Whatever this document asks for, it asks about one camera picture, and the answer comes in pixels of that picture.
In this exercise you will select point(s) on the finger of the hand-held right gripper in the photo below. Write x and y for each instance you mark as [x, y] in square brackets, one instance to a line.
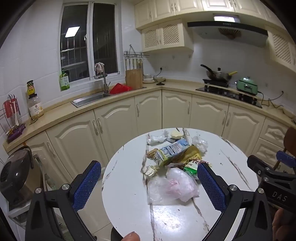
[257, 163]
[286, 158]

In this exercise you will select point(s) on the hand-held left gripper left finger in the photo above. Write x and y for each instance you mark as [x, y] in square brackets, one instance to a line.
[87, 183]

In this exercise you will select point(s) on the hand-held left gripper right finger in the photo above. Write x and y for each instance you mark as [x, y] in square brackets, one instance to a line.
[211, 185]

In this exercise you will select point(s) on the red snack wrapper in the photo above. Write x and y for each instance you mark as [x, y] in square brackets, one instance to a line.
[204, 162]

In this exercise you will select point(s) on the dark brown wrapper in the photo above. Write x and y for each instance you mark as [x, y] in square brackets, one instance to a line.
[175, 165]

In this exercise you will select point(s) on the blue green milk carton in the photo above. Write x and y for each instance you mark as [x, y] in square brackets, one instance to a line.
[172, 149]

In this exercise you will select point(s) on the person's right hand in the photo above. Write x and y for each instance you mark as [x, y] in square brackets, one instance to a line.
[283, 224]

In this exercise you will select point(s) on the person's left hand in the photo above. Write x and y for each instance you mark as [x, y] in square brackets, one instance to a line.
[131, 236]

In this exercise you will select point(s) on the brown chair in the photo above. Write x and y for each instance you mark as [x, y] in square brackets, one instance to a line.
[291, 139]

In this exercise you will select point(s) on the green snack packet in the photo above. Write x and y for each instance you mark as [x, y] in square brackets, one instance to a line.
[190, 169]

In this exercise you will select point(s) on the olive yellow wrapper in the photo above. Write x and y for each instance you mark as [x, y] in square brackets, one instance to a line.
[193, 151]

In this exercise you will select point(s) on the clear plastic bag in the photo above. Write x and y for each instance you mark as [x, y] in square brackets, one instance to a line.
[171, 185]

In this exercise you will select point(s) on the clear crumpled plastic wrap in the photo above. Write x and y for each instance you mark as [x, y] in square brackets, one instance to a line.
[200, 143]

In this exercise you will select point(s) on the silver blue wrapper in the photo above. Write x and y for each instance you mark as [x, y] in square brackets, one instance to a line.
[171, 140]

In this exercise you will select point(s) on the crumpled paper scrap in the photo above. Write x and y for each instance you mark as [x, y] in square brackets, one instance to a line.
[150, 171]

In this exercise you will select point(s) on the brown food scrap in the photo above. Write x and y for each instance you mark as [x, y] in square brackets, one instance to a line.
[152, 153]

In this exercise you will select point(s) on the dark rice cooker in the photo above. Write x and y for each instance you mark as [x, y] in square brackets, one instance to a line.
[16, 173]

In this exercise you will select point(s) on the cream lower kitchen cabinets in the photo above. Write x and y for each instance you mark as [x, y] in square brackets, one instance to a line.
[120, 118]

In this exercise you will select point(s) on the black gas stove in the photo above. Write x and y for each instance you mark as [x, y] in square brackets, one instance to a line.
[229, 93]

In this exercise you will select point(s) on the green electric pot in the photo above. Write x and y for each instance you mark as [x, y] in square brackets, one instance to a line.
[247, 87]

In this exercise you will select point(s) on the white storage cart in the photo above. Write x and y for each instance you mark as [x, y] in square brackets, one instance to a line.
[17, 214]

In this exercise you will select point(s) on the steel sink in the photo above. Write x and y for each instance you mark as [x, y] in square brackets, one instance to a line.
[90, 99]

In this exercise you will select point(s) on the glass jar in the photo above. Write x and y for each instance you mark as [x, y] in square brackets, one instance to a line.
[35, 107]

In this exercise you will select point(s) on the metal wok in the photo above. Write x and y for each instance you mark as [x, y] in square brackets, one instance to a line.
[217, 75]

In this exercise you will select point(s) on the red plastic bag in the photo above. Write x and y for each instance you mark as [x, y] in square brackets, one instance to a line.
[120, 89]

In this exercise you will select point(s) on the metal faucet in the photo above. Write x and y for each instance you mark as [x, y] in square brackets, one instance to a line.
[105, 82]

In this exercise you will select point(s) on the green bottle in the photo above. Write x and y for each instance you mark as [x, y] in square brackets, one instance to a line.
[64, 81]

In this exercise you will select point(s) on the red spatula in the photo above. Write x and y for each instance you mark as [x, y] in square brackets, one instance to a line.
[10, 107]

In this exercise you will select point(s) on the dark sauce bottle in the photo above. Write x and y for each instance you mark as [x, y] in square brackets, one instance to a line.
[31, 89]

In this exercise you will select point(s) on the cream lattice upper cabinet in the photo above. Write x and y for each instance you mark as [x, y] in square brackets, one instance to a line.
[166, 36]
[281, 46]

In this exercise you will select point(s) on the wooden cutting board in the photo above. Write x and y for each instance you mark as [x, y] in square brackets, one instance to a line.
[133, 79]

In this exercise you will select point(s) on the pinkish rag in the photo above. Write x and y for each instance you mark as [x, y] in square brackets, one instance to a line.
[100, 68]

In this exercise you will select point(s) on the stack of white bowls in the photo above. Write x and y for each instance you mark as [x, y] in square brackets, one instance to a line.
[148, 78]

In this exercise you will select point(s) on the hanging knife rack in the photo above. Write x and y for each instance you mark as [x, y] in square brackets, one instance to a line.
[135, 58]

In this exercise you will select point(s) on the kitchen window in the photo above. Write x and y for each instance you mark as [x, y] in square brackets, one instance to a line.
[90, 41]

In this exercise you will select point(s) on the cream solid upper cabinets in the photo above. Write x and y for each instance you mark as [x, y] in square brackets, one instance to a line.
[185, 7]

